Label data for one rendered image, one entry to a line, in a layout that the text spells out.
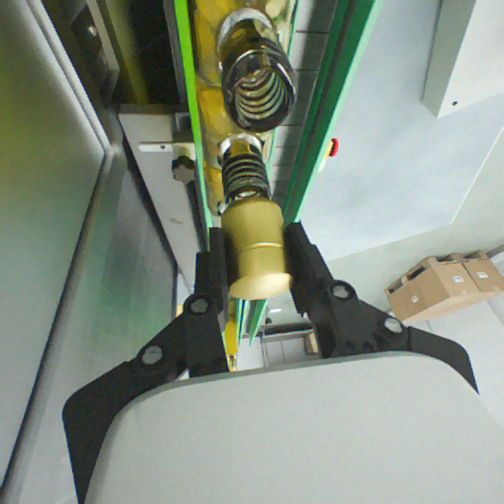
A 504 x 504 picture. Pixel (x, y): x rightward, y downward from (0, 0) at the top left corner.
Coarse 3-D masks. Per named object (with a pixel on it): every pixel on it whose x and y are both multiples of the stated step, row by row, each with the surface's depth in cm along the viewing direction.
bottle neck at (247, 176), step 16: (224, 144) 16; (240, 144) 15; (256, 144) 16; (224, 160) 15; (240, 160) 14; (256, 160) 14; (224, 176) 15; (240, 176) 13; (256, 176) 13; (224, 192) 14; (240, 192) 13; (256, 192) 16
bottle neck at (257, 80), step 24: (240, 24) 10; (264, 24) 10; (240, 48) 9; (264, 48) 8; (240, 72) 8; (264, 72) 12; (288, 72) 9; (240, 96) 11; (264, 96) 11; (288, 96) 9; (240, 120) 10; (264, 120) 10
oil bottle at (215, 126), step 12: (204, 96) 15; (216, 96) 15; (204, 108) 15; (216, 108) 15; (204, 120) 15; (216, 120) 15; (228, 120) 15; (204, 132) 16; (216, 132) 16; (228, 132) 16; (240, 132) 15; (204, 144) 17; (216, 144) 16; (264, 144) 17; (204, 156) 18; (216, 156) 17; (264, 156) 18; (216, 168) 18
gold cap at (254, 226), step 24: (240, 216) 12; (264, 216) 12; (240, 240) 11; (264, 240) 11; (240, 264) 10; (264, 264) 10; (288, 264) 11; (240, 288) 11; (264, 288) 11; (288, 288) 12
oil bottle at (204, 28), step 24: (192, 0) 11; (216, 0) 10; (240, 0) 10; (264, 0) 11; (288, 0) 11; (192, 24) 12; (216, 24) 11; (288, 24) 12; (192, 48) 13; (216, 48) 11; (288, 48) 13; (216, 72) 13
